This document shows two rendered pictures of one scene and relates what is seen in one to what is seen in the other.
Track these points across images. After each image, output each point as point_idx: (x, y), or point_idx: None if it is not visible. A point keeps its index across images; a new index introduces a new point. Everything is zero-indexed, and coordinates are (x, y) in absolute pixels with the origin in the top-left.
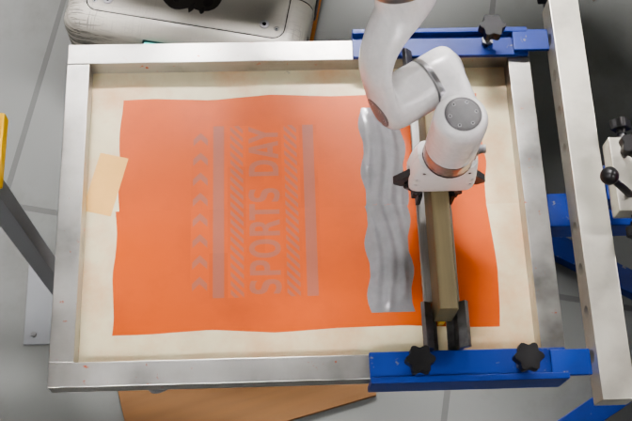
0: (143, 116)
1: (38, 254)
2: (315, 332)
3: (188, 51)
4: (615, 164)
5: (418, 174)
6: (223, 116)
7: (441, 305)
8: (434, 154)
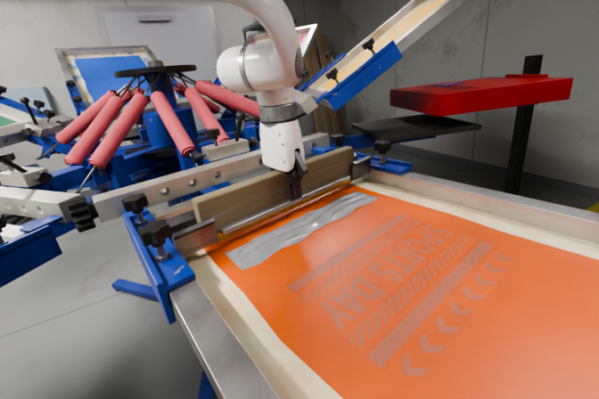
0: None
1: None
2: (420, 204)
3: None
4: (223, 145)
5: (300, 132)
6: (355, 369)
7: (350, 147)
8: (293, 91)
